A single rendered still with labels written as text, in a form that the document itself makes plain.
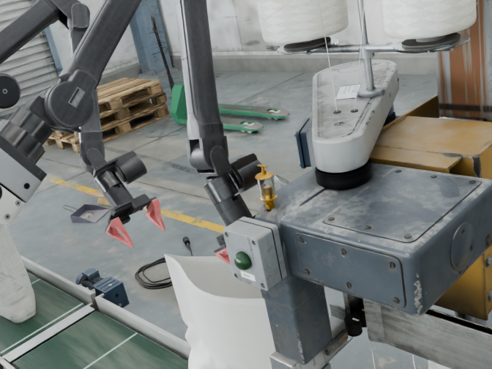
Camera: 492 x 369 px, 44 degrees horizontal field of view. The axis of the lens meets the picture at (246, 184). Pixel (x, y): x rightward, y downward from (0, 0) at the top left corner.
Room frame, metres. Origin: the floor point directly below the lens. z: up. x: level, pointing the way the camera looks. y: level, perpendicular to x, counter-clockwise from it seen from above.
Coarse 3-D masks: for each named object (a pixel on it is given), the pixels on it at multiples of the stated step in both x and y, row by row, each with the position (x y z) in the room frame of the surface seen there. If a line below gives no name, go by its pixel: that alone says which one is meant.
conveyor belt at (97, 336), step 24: (96, 312) 2.24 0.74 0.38; (72, 336) 2.10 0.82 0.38; (96, 336) 2.06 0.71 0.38; (120, 336) 2.03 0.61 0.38; (24, 360) 2.00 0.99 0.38; (48, 360) 1.97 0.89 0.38; (72, 360) 1.93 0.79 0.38; (96, 360) 1.90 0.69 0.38; (120, 360) 1.87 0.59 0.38; (144, 360) 1.84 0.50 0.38; (168, 360) 1.81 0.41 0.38
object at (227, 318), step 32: (192, 256) 1.29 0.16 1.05; (192, 288) 1.18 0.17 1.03; (224, 288) 1.26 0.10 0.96; (256, 288) 1.22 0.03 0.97; (192, 320) 1.29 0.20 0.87; (224, 320) 1.09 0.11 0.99; (256, 320) 1.05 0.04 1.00; (192, 352) 1.24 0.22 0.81; (224, 352) 1.11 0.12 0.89; (256, 352) 1.06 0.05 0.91
